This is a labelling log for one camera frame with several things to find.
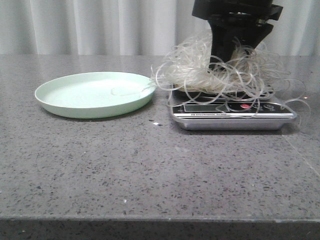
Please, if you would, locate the translucent white vermicelli bundle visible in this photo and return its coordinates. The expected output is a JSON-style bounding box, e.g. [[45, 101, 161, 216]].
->
[[151, 30, 311, 126]]

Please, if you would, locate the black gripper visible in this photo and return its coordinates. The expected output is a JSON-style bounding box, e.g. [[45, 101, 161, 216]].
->
[[192, 0, 283, 70]]

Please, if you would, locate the black silver kitchen scale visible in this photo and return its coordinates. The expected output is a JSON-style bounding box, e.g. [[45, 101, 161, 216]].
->
[[168, 90, 297, 131]]

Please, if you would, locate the white pleated curtain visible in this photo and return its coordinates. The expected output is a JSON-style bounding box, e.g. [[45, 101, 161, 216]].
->
[[0, 0, 320, 57]]

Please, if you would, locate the pale green round plate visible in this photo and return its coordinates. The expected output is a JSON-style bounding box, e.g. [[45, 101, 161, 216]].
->
[[34, 71, 155, 119]]

